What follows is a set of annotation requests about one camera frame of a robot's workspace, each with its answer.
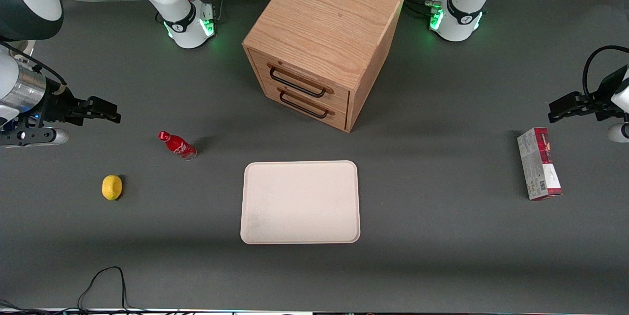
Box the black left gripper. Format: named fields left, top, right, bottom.
left=549, top=67, right=629, bottom=123

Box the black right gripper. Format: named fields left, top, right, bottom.
left=37, top=88, right=121, bottom=127

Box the light wooden drawer cabinet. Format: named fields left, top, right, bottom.
left=242, top=0, right=406, bottom=134

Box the red and grey carton box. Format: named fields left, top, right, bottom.
left=517, top=127, right=563, bottom=201

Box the yellow lemon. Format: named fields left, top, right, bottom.
left=102, top=174, right=123, bottom=201

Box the red soda bottle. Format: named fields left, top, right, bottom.
left=157, top=131, right=198, bottom=161

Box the white background equipment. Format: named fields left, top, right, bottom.
left=5, top=39, right=36, bottom=60

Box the cream plastic tray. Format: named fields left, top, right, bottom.
left=240, top=160, right=361, bottom=245

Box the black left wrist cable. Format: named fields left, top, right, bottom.
left=582, top=45, right=629, bottom=104

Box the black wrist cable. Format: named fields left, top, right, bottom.
left=0, top=41, right=67, bottom=86
left=582, top=45, right=629, bottom=104

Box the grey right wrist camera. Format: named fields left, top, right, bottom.
left=0, top=127, right=70, bottom=147

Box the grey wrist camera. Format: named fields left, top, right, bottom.
left=0, top=127, right=70, bottom=147
left=607, top=123, right=629, bottom=143

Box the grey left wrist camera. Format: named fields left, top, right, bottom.
left=607, top=123, right=629, bottom=143

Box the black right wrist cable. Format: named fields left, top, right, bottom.
left=0, top=41, right=67, bottom=86

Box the thin black looped cable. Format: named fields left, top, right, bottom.
left=78, top=266, right=131, bottom=312

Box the black left arm base cable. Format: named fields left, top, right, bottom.
left=403, top=0, right=440, bottom=18

